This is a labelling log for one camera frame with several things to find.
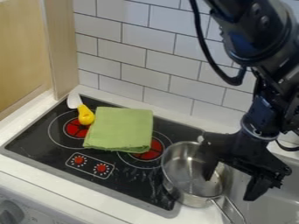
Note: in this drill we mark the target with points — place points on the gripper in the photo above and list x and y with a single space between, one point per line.
249 153

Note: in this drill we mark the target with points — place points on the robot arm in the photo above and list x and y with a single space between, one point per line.
264 35

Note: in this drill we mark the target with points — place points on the silver pot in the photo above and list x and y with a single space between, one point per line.
183 172

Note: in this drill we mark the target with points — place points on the toy sink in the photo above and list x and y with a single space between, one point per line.
272 207

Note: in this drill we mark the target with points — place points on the green cloth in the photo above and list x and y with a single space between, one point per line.
118 129

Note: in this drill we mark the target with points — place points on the toy stove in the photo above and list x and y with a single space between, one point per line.
58 145

